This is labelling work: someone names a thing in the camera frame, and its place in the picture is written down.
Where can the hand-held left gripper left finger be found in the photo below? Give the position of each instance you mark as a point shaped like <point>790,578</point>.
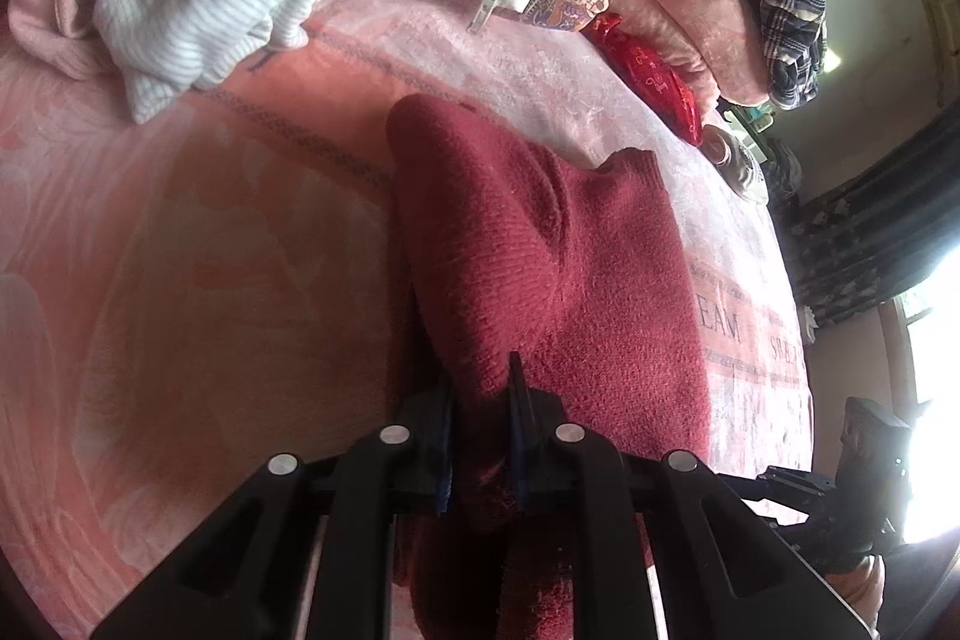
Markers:
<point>444,460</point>

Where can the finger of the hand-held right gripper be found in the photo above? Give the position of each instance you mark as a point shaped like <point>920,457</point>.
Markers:
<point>799,486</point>
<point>804,535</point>

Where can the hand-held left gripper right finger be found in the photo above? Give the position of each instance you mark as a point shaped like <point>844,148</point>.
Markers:
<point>517,430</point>

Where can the maroon knit sweater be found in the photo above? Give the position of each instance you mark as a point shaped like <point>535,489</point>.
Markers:
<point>540,250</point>

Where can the person's right hand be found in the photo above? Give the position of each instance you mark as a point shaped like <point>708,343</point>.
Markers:
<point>862,587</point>

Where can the bright window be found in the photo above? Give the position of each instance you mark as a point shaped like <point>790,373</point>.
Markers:
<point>930,370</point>

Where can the dark patterned curtain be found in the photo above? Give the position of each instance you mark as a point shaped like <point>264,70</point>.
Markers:
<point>862,235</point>

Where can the pink floral bedsheet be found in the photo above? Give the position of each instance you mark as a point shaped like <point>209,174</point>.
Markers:
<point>187,272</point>

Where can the white sneaker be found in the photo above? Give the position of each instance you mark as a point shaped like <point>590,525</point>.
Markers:
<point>742,171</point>

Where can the white wall air conditioner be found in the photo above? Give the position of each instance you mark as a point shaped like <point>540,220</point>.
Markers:
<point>937,18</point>

